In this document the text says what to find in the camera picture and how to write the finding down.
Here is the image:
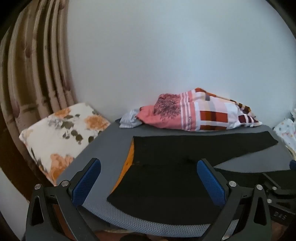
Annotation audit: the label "grey mesh mattress topper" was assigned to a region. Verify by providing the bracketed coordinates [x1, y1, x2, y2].
[57, 122, 292, 237]

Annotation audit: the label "black pants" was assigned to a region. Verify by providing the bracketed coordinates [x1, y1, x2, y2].
[107, 132, 277, 225]

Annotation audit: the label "white grey striped cloth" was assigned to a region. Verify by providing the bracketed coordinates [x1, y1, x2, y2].
[119, 109, 142, 128]

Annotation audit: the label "white orange floral pillow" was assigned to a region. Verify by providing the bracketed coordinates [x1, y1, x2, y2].
[19, 103, 110, 186]

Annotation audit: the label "brown striped curtain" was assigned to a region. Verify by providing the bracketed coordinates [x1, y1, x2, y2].
[0, 0, 78, 160]

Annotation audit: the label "pink checked folded blanket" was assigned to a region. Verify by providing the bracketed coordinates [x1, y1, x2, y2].
[136, 88, 262, 132]

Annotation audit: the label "white dotted cloth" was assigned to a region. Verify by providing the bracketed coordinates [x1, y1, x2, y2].
[273, 108, 296, 151]

